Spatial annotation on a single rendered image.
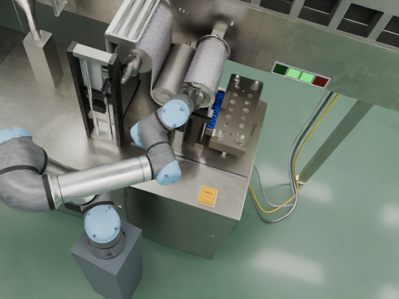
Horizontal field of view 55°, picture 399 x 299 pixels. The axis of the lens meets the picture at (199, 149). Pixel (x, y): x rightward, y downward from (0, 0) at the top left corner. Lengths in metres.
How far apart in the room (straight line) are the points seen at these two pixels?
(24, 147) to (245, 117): 0.98
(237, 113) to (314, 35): 0.46
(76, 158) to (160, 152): 0.70
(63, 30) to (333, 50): 1.26
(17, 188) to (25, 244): 1.58
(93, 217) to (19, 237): 1.30
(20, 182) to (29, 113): 0.89
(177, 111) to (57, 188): 0.38
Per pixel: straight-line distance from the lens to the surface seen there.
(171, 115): 1.10
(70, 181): 1.05
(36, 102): 1.93
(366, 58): 1.69
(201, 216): 1.80
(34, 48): 1.80
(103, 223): 1.37
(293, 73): 1.76
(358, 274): 2.81
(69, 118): 1.85
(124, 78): 1.39
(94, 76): 1.46
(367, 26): 1.68
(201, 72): 1.47
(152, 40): 1.45
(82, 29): 1.99
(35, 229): 2.62
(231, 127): 1.69
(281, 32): 1.62
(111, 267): 1.56
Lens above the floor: 2.41
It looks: 59 degrees down
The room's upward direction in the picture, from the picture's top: 14 degrees clockwise
